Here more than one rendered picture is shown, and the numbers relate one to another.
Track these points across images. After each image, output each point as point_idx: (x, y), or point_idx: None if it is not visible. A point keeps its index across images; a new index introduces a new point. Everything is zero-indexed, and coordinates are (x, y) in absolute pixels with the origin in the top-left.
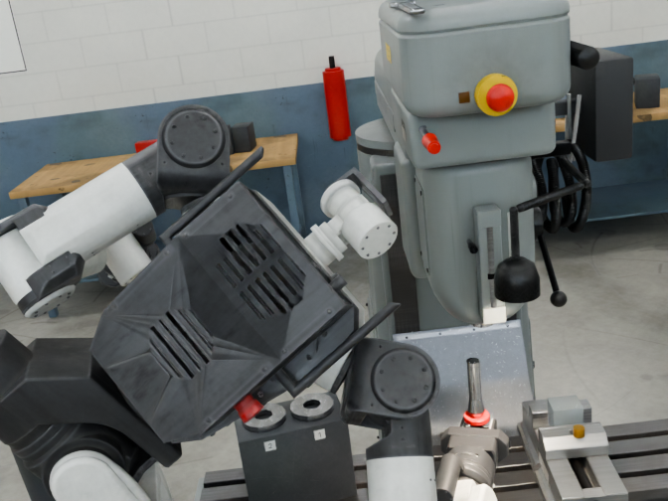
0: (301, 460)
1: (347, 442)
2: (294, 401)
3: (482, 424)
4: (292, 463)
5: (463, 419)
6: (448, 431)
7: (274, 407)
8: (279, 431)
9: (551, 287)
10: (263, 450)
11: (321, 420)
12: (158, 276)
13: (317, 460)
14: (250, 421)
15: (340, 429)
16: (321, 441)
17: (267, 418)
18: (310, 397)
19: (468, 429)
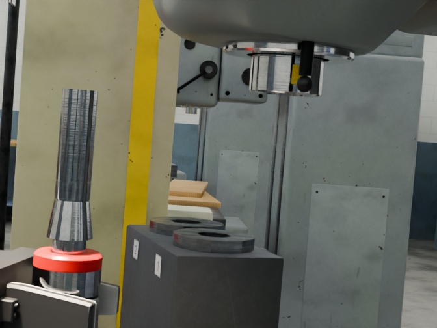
0: (145, 302)
1: (170, 308)
2: (226, 230)
3: (33, 265)
4: (140, 300)
5: (101, 282)
6: (25, 247)
7: (209, 225)
8: (147, 233)
9: None
10: (132, 254)
11: (172, 246)
12: None
13: (151, 317)
14: (167, 217)
15: (169, 274)
16: (157, 282)
17: (173, 222)
18: (238, 235)
19: (19, 255)
